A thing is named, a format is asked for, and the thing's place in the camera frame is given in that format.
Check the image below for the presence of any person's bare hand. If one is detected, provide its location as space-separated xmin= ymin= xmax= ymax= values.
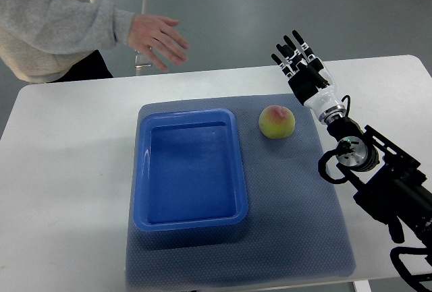
xmin=127 ymin=14 xmax=189 ymax=71

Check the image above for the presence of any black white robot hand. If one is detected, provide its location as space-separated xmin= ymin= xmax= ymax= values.
xmin=271 ymin=30 xmax=348 ymax=125

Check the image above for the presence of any green red peach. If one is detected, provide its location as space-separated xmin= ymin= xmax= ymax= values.
xmin=259 ymin=105 xmax=296 ymax=140

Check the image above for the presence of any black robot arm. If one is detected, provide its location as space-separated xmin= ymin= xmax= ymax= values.
xmin=318 ymin=99 xmax=431 ymax=248

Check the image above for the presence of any grey sweater sleeve forearm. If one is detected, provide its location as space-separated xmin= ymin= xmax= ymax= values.
xmin=1 ymin=0 xmax=134 ymax=55

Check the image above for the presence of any person's grey sweater torso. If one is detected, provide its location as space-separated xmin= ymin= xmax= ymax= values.
xmin=0 ymin=0 xmax=114 ymax=84

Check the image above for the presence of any blue rectangular plastic tray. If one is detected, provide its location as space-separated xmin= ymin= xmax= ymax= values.
xmin=133 ymin=109 xmax=248 ymax=233

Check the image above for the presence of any blue textured table mat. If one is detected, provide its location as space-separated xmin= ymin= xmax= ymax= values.
xmin=126 ymin=94 xmax=356 ymax=291

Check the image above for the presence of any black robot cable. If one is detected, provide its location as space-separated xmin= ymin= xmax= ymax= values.
xmin=389 ymin=246 xmax=432 ymax=292

